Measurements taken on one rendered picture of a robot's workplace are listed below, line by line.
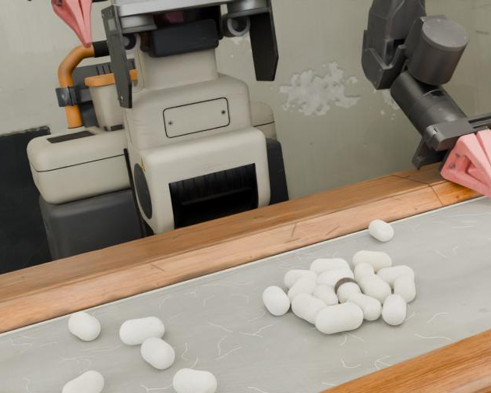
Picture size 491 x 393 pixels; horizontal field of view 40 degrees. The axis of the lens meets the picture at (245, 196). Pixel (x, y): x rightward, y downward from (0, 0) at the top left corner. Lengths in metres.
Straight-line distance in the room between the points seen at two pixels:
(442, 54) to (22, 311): 0.54
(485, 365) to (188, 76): 0.88
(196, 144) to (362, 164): 1.92
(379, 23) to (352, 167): 2.12
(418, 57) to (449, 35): 0.04
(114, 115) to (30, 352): 0.90
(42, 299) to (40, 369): 0.12
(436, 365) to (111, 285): 0.36
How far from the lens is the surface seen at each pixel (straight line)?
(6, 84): 2.54
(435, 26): 0.85
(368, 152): 3.04
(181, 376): 0.48
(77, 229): 1.43
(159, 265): 0.70
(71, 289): 0.69
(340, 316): 0.53
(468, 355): 0.45
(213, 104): 1.20
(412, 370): 0.43
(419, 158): 0.83
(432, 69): 0.84
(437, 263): 0.66
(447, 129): 0.81
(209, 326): 0.59
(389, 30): 0.90
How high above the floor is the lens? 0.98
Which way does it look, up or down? 14 degrees down
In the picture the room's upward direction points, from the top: 9 degrees counter-clockwise
